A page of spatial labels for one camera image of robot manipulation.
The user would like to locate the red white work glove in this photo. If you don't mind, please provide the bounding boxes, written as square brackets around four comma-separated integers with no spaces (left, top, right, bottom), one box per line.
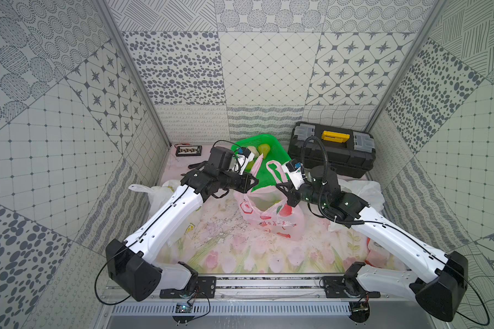
[365,238,396,270]

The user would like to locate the aluminium front rail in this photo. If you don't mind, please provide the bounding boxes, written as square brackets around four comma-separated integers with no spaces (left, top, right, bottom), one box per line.
[203,269,422,302]

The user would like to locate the green plastic basket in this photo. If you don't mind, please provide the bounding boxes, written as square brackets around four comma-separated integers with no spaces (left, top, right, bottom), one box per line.
[229,132,296,194]

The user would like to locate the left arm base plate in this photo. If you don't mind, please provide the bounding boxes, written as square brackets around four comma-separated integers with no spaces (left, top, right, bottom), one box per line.
[159,276,217,299]

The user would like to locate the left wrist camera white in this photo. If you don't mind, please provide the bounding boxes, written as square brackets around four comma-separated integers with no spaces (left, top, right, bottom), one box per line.
[235,148,255,175]

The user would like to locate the black toolbox yellow handle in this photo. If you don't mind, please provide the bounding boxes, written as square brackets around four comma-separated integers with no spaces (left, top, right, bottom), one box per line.
[288,121,376,178]

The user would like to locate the green pear top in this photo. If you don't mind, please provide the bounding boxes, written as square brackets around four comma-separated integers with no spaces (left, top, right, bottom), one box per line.
[257,143,271,158]

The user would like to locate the pink plastic bag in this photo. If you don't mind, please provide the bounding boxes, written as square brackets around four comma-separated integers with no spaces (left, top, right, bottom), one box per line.
[233,160,306,241]

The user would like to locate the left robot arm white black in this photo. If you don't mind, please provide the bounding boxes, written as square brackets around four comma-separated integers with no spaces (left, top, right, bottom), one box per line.
[104,146,259,302]

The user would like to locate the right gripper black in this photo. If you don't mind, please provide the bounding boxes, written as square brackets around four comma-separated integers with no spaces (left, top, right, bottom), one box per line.
[275,176,329,208]

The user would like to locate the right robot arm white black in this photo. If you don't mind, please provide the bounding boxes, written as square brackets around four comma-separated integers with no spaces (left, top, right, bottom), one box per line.
[277,161,468,322]

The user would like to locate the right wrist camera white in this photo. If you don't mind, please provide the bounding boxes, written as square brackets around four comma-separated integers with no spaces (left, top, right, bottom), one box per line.
[283,159,305,190]

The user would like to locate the black screw bit case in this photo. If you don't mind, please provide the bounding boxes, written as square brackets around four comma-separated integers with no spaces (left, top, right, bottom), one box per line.
[176,145,203,157]

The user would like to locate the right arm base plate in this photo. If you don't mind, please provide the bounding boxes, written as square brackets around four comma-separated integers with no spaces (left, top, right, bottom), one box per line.
[320,276,381,299]

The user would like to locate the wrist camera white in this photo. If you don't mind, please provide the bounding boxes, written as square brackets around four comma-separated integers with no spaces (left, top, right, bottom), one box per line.
[283,159,305,190]
[235,148,255,175]

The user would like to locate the lemon print plastic bag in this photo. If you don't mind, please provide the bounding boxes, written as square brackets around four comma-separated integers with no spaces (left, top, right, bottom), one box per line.
[128,180,203,248]

